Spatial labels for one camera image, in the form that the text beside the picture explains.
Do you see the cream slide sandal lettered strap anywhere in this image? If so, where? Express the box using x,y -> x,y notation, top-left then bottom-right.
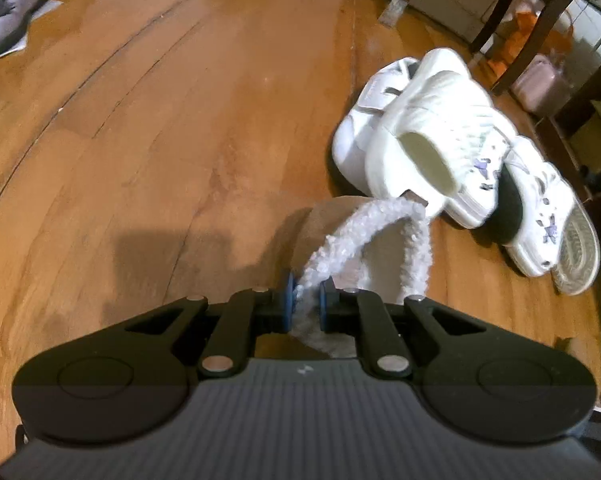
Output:
551,195 -> 601,296

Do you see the grey chair leg sock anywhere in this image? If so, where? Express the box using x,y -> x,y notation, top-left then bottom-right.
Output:
379,0 -> 406,26

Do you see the pink bag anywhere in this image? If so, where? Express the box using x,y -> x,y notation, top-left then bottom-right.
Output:
511,55 -> 574,113

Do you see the dark wooden shelf unit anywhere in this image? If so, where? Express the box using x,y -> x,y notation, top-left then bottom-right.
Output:
543,0 -> 601,206

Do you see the orange bag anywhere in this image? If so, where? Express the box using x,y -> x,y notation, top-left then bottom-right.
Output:
485,0 -> 576,73

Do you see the white NEON slide sandal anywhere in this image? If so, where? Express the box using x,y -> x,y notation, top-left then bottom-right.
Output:
365,47 -> 519,218

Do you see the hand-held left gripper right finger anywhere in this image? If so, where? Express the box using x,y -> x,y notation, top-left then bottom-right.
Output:
319,280 -> 487,380

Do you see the open cardboard box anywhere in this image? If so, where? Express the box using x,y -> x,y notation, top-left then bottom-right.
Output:
568,85 -> 601,171

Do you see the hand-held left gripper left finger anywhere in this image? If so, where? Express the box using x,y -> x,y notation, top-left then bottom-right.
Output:
124,272 -> 297,378

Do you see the white paper sheet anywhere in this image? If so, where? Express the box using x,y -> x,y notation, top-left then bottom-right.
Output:
0,0 -> 64,68

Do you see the tan fleece-lined clog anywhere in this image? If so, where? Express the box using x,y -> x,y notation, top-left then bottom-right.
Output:
280,195 -> 434,360

